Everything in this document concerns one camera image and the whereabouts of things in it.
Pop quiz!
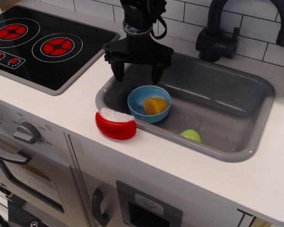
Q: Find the black toy stovetop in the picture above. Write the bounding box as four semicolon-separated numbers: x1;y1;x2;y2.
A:
0;6;119;96

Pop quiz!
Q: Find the toy oven door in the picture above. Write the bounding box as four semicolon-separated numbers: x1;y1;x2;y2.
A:
0;132;86;227

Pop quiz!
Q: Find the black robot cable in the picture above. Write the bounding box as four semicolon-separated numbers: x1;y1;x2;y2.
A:
150;16;168;40

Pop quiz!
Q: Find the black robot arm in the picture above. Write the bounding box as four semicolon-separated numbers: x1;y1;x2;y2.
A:
102;0;174;85

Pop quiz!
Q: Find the green toy fruit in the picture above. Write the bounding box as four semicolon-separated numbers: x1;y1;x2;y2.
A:
180;129;201;143

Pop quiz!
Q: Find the grey oven knob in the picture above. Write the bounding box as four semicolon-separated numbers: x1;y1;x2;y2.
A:
13;122;41;144

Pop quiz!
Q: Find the red bowl of rice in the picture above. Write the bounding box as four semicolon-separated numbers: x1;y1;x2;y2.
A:
95;108;137;140

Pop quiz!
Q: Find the grey cabinet door handle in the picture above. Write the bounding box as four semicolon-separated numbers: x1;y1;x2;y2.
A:
91;189;110;227

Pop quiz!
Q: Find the yellow toy corn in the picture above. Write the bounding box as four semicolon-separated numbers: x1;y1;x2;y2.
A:
143;97;169;115

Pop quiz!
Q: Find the grey oven door handle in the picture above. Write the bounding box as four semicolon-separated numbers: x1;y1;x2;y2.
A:
0;147;31;165

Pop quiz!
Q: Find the blue plastic bowl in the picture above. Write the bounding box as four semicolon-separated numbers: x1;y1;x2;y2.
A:
127;86;171;123

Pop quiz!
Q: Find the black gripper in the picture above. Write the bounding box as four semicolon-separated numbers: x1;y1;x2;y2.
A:
102;35;174;85

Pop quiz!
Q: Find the black toy faucet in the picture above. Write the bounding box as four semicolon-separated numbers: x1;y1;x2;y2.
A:
195;0;284;62

